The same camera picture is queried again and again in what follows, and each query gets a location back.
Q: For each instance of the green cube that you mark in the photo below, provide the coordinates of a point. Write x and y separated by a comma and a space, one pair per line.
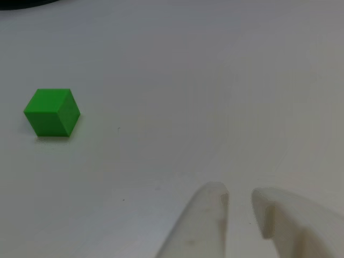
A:
49, 113

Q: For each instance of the black curved object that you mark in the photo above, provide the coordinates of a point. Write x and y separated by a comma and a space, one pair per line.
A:
16, 4

